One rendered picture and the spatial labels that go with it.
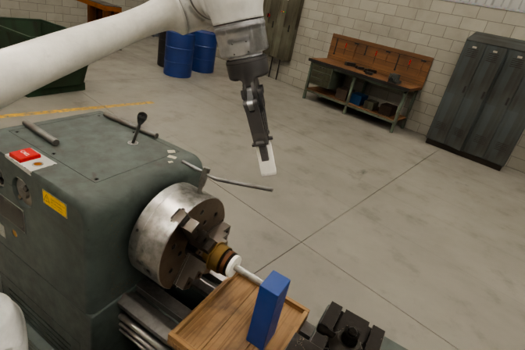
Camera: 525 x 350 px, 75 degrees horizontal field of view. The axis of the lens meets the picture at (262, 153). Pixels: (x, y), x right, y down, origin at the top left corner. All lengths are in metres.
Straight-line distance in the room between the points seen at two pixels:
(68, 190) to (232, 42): 0.66
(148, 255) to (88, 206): 0.21
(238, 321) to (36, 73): 0.93
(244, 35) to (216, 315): 0.90
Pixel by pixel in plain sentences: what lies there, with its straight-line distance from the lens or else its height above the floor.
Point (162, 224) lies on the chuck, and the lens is 1.03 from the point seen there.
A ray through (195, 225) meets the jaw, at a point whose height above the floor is 1.20.
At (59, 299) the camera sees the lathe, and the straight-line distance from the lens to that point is 1.37.
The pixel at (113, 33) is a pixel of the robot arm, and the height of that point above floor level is 1.72.
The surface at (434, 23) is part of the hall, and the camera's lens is 7.44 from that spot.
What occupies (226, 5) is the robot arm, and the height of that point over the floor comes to 1.80.
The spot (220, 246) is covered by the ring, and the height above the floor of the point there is 1.12.
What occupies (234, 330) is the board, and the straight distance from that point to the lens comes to 1.20.
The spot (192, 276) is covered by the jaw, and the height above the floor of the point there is 1.02.
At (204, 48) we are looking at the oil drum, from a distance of 8.18.
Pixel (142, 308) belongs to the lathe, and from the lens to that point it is 1.26.
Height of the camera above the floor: 1.82
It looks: 24 degrees down
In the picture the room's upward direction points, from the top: 12 degrees clockwise
